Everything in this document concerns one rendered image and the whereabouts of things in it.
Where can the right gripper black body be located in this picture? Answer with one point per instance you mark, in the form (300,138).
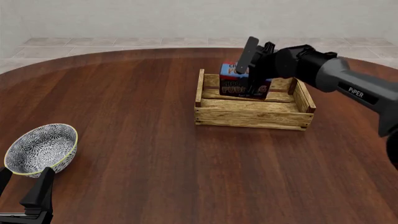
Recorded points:
(266,66)

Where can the chocolate pudding box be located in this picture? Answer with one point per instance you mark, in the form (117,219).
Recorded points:
(231,89)

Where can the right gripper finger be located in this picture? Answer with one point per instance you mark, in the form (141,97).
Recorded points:
(255,81)

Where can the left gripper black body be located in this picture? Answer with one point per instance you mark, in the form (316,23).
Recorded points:
(28,217)

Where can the patterned black-and-white bowl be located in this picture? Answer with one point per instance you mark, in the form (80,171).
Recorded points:
(37,149)

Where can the wooden slat tray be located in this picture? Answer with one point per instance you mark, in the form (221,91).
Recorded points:
(252,114)

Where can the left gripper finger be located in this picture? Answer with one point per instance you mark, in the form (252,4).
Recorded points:
(3,177)
(40,191)

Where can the right grey-black robot arm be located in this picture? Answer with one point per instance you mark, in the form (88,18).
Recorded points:
(335,74)

